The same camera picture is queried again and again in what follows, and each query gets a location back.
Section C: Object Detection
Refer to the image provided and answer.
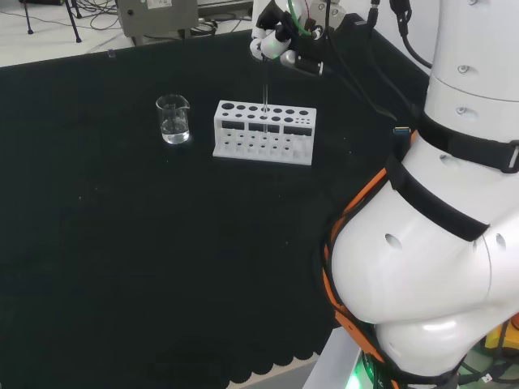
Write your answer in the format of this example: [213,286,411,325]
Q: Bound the white test tube rack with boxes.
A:
[212,100,318,167]

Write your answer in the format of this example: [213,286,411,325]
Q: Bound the clear glass rod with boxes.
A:
[261,55,269,137]

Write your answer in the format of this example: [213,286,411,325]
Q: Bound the green cable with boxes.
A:
[286,0,314,41]

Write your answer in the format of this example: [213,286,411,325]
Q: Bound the thick black cable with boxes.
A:
[366,0,381,40]
[388,0,434,69]

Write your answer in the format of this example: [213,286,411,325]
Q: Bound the small clear glass beaker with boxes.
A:
[155,93,191,145]

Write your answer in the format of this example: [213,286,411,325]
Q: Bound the black bench cloth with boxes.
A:
[0,12,431,389]

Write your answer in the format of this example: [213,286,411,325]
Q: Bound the grey metal box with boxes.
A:
[115,0,199,45]

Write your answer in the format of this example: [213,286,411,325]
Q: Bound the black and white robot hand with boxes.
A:
[249,0,310,62]

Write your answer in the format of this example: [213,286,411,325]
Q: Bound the black tripod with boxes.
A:
[19,0,83,44]

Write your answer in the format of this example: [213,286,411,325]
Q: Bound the thin black cable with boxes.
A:
[325,0,418,122]

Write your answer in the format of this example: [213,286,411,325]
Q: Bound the yellow stop button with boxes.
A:
[484,314,519,357]

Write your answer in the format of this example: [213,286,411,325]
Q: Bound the coiled black cable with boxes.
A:
[189,19,220,38]

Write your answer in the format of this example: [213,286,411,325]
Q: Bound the orange cable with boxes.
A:
[322,129,419,389]

